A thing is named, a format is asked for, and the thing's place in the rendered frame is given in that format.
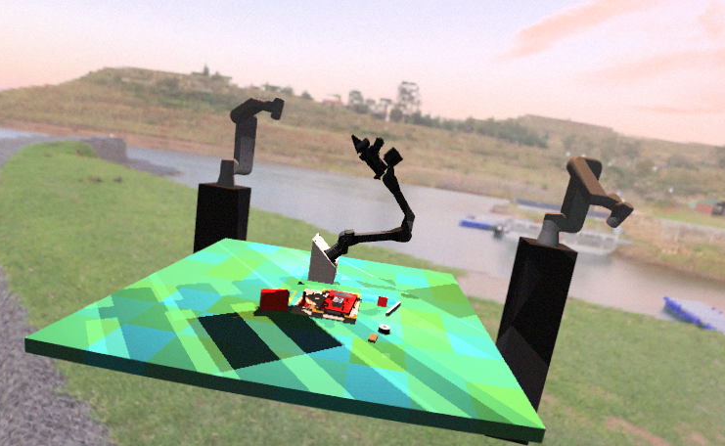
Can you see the white flat bar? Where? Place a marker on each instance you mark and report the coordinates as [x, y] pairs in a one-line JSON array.
[[387, 313]]

